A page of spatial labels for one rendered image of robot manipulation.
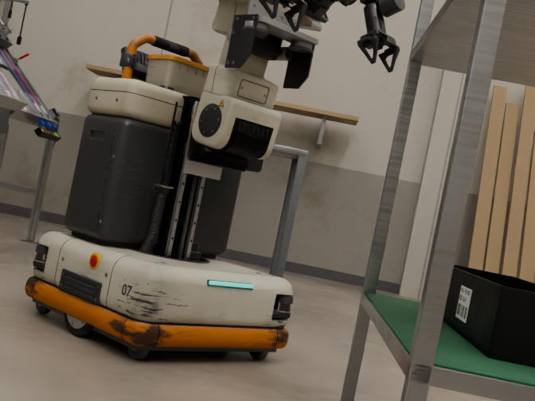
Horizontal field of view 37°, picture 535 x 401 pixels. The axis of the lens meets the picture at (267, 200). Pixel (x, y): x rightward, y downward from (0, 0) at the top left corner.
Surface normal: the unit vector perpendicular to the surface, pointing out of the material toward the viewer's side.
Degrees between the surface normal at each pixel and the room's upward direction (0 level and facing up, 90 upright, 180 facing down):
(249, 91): 98
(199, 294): 90
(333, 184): 90
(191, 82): 92
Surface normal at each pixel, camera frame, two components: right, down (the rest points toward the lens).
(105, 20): -0.04, -0.01
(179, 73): 0.68, 0.18
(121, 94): -0.70, -0.14
